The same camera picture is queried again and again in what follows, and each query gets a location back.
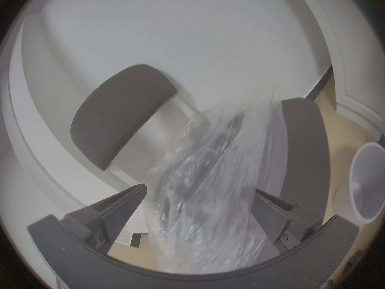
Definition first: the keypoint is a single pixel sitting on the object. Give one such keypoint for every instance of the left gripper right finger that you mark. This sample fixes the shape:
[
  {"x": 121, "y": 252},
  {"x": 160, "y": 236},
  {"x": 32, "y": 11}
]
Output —
[{"x": 282, "y": 221}]

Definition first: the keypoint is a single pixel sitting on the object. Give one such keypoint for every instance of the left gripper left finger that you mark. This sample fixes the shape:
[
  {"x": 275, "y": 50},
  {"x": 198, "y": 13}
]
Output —
[{"x": 120, "y": 212}]

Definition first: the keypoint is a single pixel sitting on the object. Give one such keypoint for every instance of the clear plastic bag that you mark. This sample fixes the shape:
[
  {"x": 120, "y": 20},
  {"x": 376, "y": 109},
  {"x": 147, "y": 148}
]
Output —
[{"x": 210, "y": 176}]

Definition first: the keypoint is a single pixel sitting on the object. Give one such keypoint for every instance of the white trash bin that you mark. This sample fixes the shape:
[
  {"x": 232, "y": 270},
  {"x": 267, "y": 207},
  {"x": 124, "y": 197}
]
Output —
[{"x": 364, "y": 185}]

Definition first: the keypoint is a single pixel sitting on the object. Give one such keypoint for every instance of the grey padded white chair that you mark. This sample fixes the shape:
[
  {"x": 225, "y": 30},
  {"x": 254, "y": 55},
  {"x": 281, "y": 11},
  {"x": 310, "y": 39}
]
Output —
[{"x": 120, "y": 116}]

